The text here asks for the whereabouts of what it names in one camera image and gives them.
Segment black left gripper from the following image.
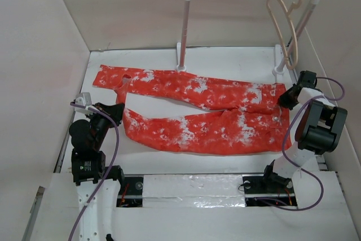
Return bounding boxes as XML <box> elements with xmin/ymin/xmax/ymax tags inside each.
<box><xmin>85</xmin><ymin>101</ymin><xmax>124</xmax><ymax>148</ymax></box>

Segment orange white-speckled trousers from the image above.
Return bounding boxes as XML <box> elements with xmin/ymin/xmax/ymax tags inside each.
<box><xmin>93</xmin><ymin>65</ymin><xmax>291</xmax><ymax>156</ymax></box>

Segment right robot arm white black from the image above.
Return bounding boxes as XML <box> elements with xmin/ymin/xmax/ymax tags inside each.
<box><xmin>261</xmin><ymin>71</ymin><xmax>348</xmax><ymax>192</ymax></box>

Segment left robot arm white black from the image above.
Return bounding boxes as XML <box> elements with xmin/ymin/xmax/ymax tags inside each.
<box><xmin>68</xmin><ymin>102</ymin><xmax>126</xmax><ymax>240</ymax></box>

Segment wooden clothes hanger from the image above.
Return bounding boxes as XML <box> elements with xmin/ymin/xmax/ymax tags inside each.
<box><xmin>266</xmin><ymin>0</ymin><xmax>305</xmax><ymax>69</ymax></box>

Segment silver foil tape strip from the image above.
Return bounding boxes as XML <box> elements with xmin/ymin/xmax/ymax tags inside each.
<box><xmin>142</xmin><ymin>174</ymin><xmax>246</xmax><ymax>208</ymax></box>

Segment white clothes rack with metal bar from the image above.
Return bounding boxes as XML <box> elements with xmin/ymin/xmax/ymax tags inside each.
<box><xmin>175</xmin><ymin>0</ymin><xmax>321</xmax><ymax>75</ymax></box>

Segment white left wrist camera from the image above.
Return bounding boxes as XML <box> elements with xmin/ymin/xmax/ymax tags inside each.
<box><xmin>71</xmin><ymin>92</ymin><xmax>92</xmax><ymax>115</ymax></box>

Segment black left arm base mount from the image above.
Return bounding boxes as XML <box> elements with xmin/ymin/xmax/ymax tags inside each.
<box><xmin>116</xmin><ymin>175</ymin><xmax>144</xmax><ymax>208</ymax></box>

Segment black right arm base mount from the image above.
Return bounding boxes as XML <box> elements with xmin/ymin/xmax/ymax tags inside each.
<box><xmin>237</xmin><ymin>162</ymin><xmax>297</xmax><ymax>207</ymax></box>

